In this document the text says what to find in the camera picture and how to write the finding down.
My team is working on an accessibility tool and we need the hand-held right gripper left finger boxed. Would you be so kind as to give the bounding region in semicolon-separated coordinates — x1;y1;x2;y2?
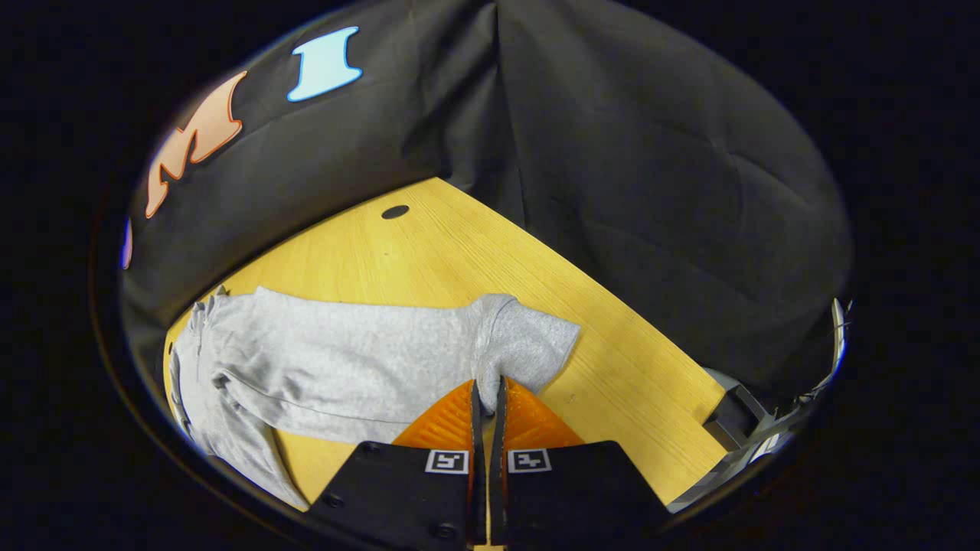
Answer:
306;379;488;549

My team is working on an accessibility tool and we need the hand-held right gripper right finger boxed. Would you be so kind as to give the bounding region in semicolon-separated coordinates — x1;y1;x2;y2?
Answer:
490;377;671;546

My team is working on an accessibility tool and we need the grey zip-neck sweatshirt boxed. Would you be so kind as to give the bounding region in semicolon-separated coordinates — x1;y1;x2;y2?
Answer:
167;285;581;512

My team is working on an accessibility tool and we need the black square block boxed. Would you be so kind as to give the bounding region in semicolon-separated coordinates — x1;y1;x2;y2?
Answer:
703;383;768;452

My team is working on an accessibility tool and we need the black backdrop cloth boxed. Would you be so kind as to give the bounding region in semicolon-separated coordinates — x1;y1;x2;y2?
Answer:
119;0;854;399

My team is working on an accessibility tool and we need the grey metal frame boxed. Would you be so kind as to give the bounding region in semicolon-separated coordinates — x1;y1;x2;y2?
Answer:
665;297;852;514

